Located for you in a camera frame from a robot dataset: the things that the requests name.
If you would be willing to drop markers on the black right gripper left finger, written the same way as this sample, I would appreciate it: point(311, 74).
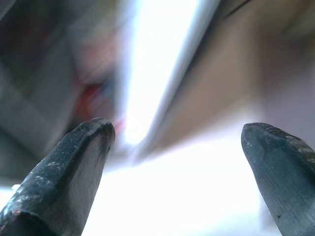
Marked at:
point(61, 177)

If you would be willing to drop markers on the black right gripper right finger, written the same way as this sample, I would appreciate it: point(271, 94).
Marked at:
point(283, 177)

